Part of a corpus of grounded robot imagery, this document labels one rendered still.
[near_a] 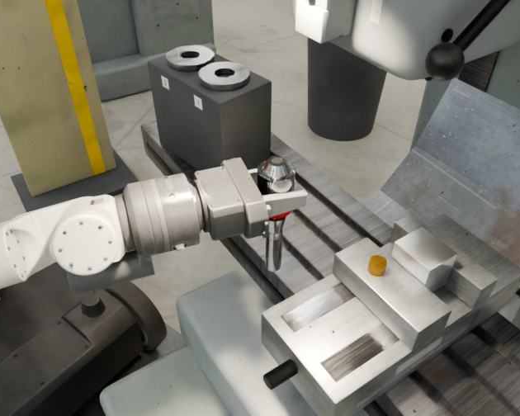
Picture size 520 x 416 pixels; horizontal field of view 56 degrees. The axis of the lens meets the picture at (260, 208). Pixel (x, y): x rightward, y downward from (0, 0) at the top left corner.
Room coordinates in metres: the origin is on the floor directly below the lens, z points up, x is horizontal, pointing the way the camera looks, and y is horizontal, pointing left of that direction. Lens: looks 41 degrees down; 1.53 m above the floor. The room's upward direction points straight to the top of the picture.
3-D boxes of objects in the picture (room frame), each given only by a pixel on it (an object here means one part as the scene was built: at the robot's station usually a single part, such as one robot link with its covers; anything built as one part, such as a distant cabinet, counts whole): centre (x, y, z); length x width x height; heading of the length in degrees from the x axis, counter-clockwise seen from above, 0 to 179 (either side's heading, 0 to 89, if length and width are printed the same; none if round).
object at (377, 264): (0.42, -0.15, 1.06); 0.02 x 0.02 x 0.02
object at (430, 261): (0.44, -0.21, 1.04); 0.06 x 0.05 x 0.06; 34
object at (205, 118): (0.84, 0.10, 1.04); 0.22 x 0.12 x 0.20; 43
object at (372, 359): (0.42, -0.19, 0.99); 0.35 x 0.15 x 0.11; 124
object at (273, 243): (0.48, -0.02, 1.05); 0.03 x 0.03 x 0.11
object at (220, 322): (0.53, -0.15, 0.80); 0.50 x 0.35 x 0.12; 124
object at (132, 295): (0.76, 0.32, 0.50); 0.20 x 0.05 x 0.20; 51
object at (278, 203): (0.45, -0.03, 1.13); 0.06 x 0.02 x 0.03; 110
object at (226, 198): (0.45, 0.07, 1.13); 0.13 x 0.12 x 0.10; 20
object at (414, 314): (0.41, -0.17, 1.03); 0.15 x 0.06 x 0.04; 34
